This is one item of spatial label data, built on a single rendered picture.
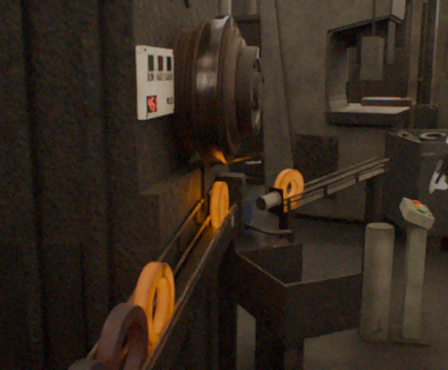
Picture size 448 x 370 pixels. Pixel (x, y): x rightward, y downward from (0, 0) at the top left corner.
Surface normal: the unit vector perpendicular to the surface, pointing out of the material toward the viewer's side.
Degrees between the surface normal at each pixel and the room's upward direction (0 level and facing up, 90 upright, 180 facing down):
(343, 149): 90
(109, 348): 59
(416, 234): 90
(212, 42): 48
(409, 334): 90
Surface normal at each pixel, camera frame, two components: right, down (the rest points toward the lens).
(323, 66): -0.43, 0.18
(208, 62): -0.18, -0.21
